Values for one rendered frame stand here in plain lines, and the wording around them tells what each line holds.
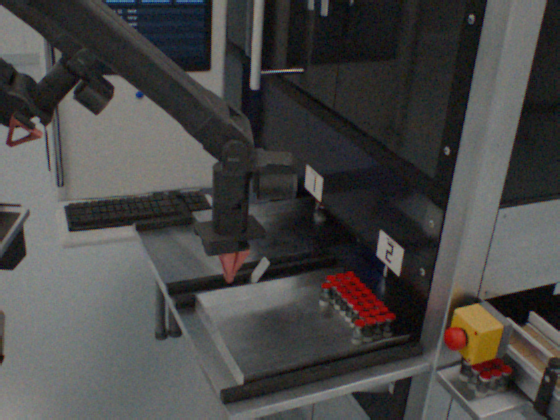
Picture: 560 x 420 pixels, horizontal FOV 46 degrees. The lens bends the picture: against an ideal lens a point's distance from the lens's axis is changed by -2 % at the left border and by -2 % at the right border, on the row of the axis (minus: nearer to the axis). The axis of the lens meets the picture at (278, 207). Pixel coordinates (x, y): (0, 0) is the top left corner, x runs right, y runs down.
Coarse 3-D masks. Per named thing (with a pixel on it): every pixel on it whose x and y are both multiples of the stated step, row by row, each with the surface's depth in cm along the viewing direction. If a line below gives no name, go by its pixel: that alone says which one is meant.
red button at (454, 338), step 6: (450, 330) 112; (456, 330) 112; (444, 336) 113; (450, 336) 112; (456, 336) 111; (462, 336) 111; (450, 342) 112; (456, 342) 111; (462, 342) 111; (450, 348) 112; (456, 348) 111; (462, 348) 112
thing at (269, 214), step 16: (256, 208) 172; (272, 208) 174; (288, 208) 176; (304, 208) 178; (192, 224) 166; (272, 224) 169; (288, 224) 170; (304, 224) 170; (320, 224) 171; (256, 240) 161; (272, 240) 162; (288, 240) 162; (304, 240) 163; (320, 240) 164; (336, 240) 164; (256, 256) 155; (272, 256) 155; (288, 256) 150; (304, 256) 152; (320, 256) 154; (352, 256) 158
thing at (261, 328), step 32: (256, 288) 139; (288, 288) 143; (320, 288) 145; (224, 320) 132; (256, 320) 133; (288, 320) 133; (320, 320) 134; (224, 352) 121; (256, 352) 124; (288, 352) 125; (320, 352) 125; (352, 352) 122
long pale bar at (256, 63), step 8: (256, 0) 160; (256, 8) 161; (256, 16) 161; (256, 24) 162; (256, 32) 163; (256, 40) 164; (256, 48) 165; (256, 56) 166; (256, 64) 167; (256, 72) 168; (264, 72) 169; (272, 72) 170; (280, 72) 171; (256, 80) 168; (256, 88) 170
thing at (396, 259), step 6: (384, 234) 134; (378, 240) 136; (384, 240) 134; (390, 240) 132; (378, 246) 136; (384, 246) 134; (396, 246) 130; (378, 252) 136; (384, 252) 134; (396, 252) 130; (402, 252) 128; (384, 258) 135; (390, 258) 133; (396, 258) 131; (390, 264) 133; (396, 264) 131; (396, 270) 131
